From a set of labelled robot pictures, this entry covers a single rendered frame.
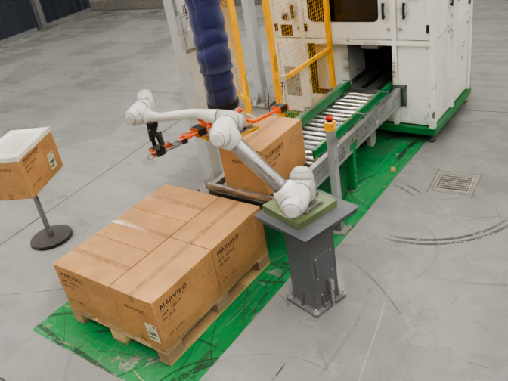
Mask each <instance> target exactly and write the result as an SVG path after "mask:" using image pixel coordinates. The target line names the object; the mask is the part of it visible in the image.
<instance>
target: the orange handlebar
mask: <svg viewBox="0 0 508 381"><path fill-rule="evenodd" d="M237 112H238V113H242V112H243V109H242V108H237ZM276 112H277V109H275V110H272V111H271V112H269V113H266V114H265V115H263V116H260V117H259V118H257V119H250V118H246V122H251V123H257V122H259V121H261V120H263V119H265V118H267V117H269V116H271V115H272V114H274V113H276ZM195 135H197V133H196V132H193V131H191V132H188V133H187V132H185V133H184V134H182V135H181V136H180V137H178V139H180V140H183V139H185V138H187V139H188V140H190V139H192V137H193V136H195Z"/></svg>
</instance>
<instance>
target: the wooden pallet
mask: <svg viewBox="0 0 508 381"><path fill-rule="evenodd" d="M269 264H270V259H269V254H268V249H266V250H265V251H264V252H263V253H262V254H261V255H260V256H259V257H258V258H257V259H256V260H255V261H254V262H253V263H252V264H251V265H250V266H249V267H248V268H247V269H246V270H245V271H244V272H243V273H242V274H241V275H240V276H239V277H238V278H237V279H236V280H235V281H234V282H233V283H232V284H231V285H230V286H229V287H228V288H227V289H226V290H225V291H224V292H223V293H222V294H221V295H220V296H219V297H218V298H217V299H216V300H215V301H214V302H213V304H212V305H211V306H210V307H209V308H208V309H207V310H206V311H205V312H204V313H203V314H202V315H201V316H200V317H199V318H198V319H197V320H196V321H195V322H194V323H193V324H192V325H191V326H190V327H189V328H188V329H187V330H186V331H185V332H184V333H183V334H182V335H181V336H180V337H179V338H178V339H177V340H176V341H175V342H174V343H173V344H172V345H171V346H170V347H169V348H168V349H167V350H164V349H162V348H160V347H158V346H156V345H153V344H151V343H149V342H147V341H145V340H143V339H140V338H138V337H136V336H134V335H132V334H130V333H127V332H126V331H124V330H121V329H119V328H117V327H115V326H113V325H111V324H109V323H107V322H104V321H102V320H100V319H98V318H96V317H93V316H91V315H90V314H87V313H85V312H83V311H80V310H79V309H77V308H74V307H73V306H70V307H71V309H72V311H73V314H74V316H75V319H76V320H77V321H79V322H81V323H83V324H85V323H86V322H87V321H89V320H90V319H92V320H93V321H96V322H98V323H99V324H102V325H104V326H106V327H109V328H110V331H111V333H112V335H113V338H114V339H116V340H118V341H120V342H122V343H124V344H126V345H128V344H129V343H130V342H131V341H132V340H136V341H138V342H140V343H142V344H144V345H146V346H148V347H150V348H153V349H155V350H157V352H158V355H159V357H160V361H162V362H163V363H165V364H168V365H169V366H172V365H173V364H174V363H175V362H176V361H177V360H178V359H179V358H180V357H181V356H182V355H183V354H184V353H185V352H186V351H187V350H188V349H189V348H190V347H191V346H192V345H193V344H194V342H195V341H196V340H197V339H198V338H199V337H200V336H201V335H202V334H203V333H204V332H205V331H206V330H207V329H208V328H209V326H210V325H211V324H212V323H213V322H214V321H215V320H216V319H217V318H218V317H219V316H220V315H221V314H222V313H223V312H224V311H225V309H226V308H227V307H228V306H229V305H230V304H231V303H232V302H233V301H234V300H235V299H236V298H237V297H238V296H239V295H240V294H241V293H242V292H243V291H244V290H245V289H246V288H247V287H248V286H249V285H250V284H251V283H252V282H253V281H254V280H255V279H256V277H257V276H258V275H259V274H260V273H261V272H262V271H263V270H264V269H265V268H266V267H267V266H268V265H269Z"/></svg>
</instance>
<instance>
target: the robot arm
mask: <svg viewBox="0 0 508 381"><path fill-rule="evenodd" d="M137 99H138V100H137V102H136V103H135V104H133V105H132V106H131V107H130V108H129V109H128V110H127V112H126V114H125V119H126V122H127V123H128V124H129V125H140V124H147V131H148V136H149V140H150V141H151V143H152V145H153V146H155V145H156V140H155V137H156V139H157V141H158V143H159V147H160V153H161V155H165V154H166V152H165V149H164V146H163V145H165V142H164V140H163V137H162V134H161V131H158V128H157V127H158V125H159V124H158V122H164V121H172V120H181V119H201V120H203V121H206V122H210V123H212V124H213V125H212V128H211V129H210V132H209V140H210V142H211V144H212V145H213V146H215V147H218V148H222V149H224V150H226V151H231V152H232V153H233V154H234V155H235V156H236V157H238V158H239V159H240V160H241V161H242V162H243V163H244V164H245V165H246V166H247V167H248V168H249V169H250V170H252V171H253V172H254V173H255V174H256V175H257V176H258V177H259V178H260V179H261V180H262V181H263V182H264V183H266V184H267V186H269V187H270V189H272V190H273V192H274V198H275V200H276V201H277V203H278V204H279V206H280V209H281V211H282V213H283V214H284V215H285V216H286V217H288V218H297V217H299V216H300V215H301V214H304V215H307V214H308V213H309V212H310V211H311V210H313V209H314V208H315V207H317V206H319V205H320V204H322V203H323V202H324V201H323V200H321V199H318V198H316V197H317V196H318V194H319V193H318V191H316V190H315V181H314V175H313V173H312V171H311V170H310V168H308V167H306V166H297V167H295V168H294V169H293V170H292V171H291V173H290V179H289V180H285V179H284V178H283V177H282V176H281V175H280V174H279V173H278V172H276V171H275V170H274V169H273V168H272V167H271V166H270V165H269V164H268V163H267V162H266V161H265V160H264V159H263V158H262V157H261V156H259V155H258V154H257V153H256V152H255V151H254V150H253V149H252V148H251V147H250V146H249V145H248V144H247V143H246V142H245V141H244V140H243V139H242V135H241V134H240V132H239V130H241V129H243V128H244V127H245V125H246V117H245V116H244V115H242V114H240V113H238V112H235V111H232V110H220V109H189V110H177V111H171V112H165V113H157V112H156V103H155V100H154V97H153V95H152V93H151V91H150V90H147V89H143V90H141V91H139V92H138V96H137Z"/></svg>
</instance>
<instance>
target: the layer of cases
mask: <svg viewBox="0 0 508 381"><path fill-rule="evenodd" d="M259 211H261V209H260V206H256V205H253V204H249V203H243V202H240V201H236V200H230V199H227V198H224V197H217V196H214V195H211V194H205V193H201V192H198V191H194V190H188V189H185V188H181V187H176V186H172V185H168V184H164V185H163V186H162V187H160V188H159V189H158V190H156V191H154V192H153V193H152V194H151V195H149V196H148V197H146V198H145V199H143V200H142V201H141V202H140V203H138V204H136V205H135V206H133V208H131V209H130V210H128V211H127V212H125V213H124V214H122V215H121V216H120V217H118V218H117V219H115V220H114V221H112V222H111V223H109V224H108V225H107V226H106V227H104V228H102V229H101V230H100V231H99V232H97V233H96V234H94V235H93V236H91V237H89V238H88V239H87V240H86V241H84V242H83V243H81V244H80V245H78V246H77V247H76V248H75V249H73V250H71V251H70V252H69V253H67V254H66V255H65V256H63V257H62V258H60V259H59V260H57V261H56V262H55V263H53V265H54V268H55V270H56V272H57V275H58V277H59V279H60V282H61V284H62V287H63V289H64V292H65V293H66V296H67V298H68V301H69V303H70V305H71V306H73V307H74V308H77V309H79V310H80V311H83V312H85V313H87V314H90V315H91V316H93V317H96V318H98V319H100V320H102V321H104V322H107V323H109V324H111V325H113V326H115V327H117V328H119V329H121V330H124V331H126V332H127V333H130V334H132V335H134V336H136V337H138V338H140V339H143V340H145V341H147V342H149V343H151V344H153V345H156V346H158V347H160V348H162V349H164V350H167V349H168V348H169V347H170V346H171V345H172V344H173V343H174V342H175V341H176V340H177V339H178V338H179V337H180V336H181V335H182V334H183V333H184V332H185V331H186V330H187V329H188V328H189V327H190V326H191V325H192V324H193V323H194V322H195V321H196V320H197V319H198V318H199V317H200V316H201V315H202V314H203V313H204V312H205V311H206V310H207V309H208V308H209V307H210V306H211V305H212V304H213V302H214V301H215V300H216V299H217V298H218V297H219V296H220V295H221V294H222V293H223V292H224V291H225V290H226V289H227V288H228V287H229V286H230V285H231V284H232V283H233V282H234V281H235V280H236V279H237V278H238V277H239V276H240V275H241V274H242V273H243V272H244V271H245V270H246V269H247V268H248V267H249V266H250V265H251V264H252V263H253V262H254V261H255V260H256V259H257V258H258V257H259V256H260V255H261V254H262V253H263V252H264V251H265V250H266V249H267V244H266V239H265V232H264V227H263V223H262V222H260V221H258V220H257V218H255V217H254V215H255V214H256V213H257V212H259Z"/></svg>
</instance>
